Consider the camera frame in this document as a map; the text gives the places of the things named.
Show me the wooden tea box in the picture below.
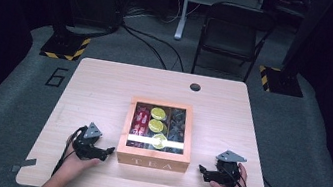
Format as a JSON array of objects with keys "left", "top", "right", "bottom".
[{"left": 114, "top": 93, "right": 200, "bottom": 175}]

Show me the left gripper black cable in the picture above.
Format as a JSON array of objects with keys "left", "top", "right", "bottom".
[{"left": 50, "top": 121, "right": 88, "bottom": 181}]

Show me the black stand with striped base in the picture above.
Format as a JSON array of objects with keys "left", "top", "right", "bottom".
[
  {"left": 255, "top": 0, "right": 333, "bottom": 102},
  {"left": 39, "top": 0, "right": 98, "bottom": 65}
]

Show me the person's left hand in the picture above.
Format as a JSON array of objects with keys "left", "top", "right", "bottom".
[{"left": 54, "top": 148, "right": 102, "bottom": 185}]

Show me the grey tape strip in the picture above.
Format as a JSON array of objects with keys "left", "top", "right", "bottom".
[{"left": 10, "top": 154, "right": 39, "bottom": 176}]

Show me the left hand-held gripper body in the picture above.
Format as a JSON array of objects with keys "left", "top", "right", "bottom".
[{"left": 69, "top": 119, "right": 105, "bottom": 164}]

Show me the white desk frame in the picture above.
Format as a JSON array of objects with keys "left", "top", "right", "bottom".
[{"left": 173, "top": 0, "right": 268, "bottom": 54}]

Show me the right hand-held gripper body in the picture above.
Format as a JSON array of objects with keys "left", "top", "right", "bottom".
[{"left": 211, "top": 148, "right": 249, "bottom": 187}]

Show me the bundle of red packets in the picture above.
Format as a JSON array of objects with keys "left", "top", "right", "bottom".
[{"left": 129, "top": 103, "right": 153, "bottom": 139}]

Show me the black table grommet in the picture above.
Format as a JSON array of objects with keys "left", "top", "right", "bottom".
[{"left": 188, "top": 82, "right": 202, "bottom": 94}]

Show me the black floor cable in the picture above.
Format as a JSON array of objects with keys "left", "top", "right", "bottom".
[{"left": 114, "top": 22, "right": 192, "bottom": 74}]

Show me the black folding chair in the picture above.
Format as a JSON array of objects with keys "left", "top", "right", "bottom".
[{"left": 190, "top": 0, "right": 279, "bottom": 87}]

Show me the pile of dark tea bags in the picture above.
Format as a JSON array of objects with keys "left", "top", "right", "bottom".
[{"left": 166, "top": 108, "right": 190, "bottom": 144}]

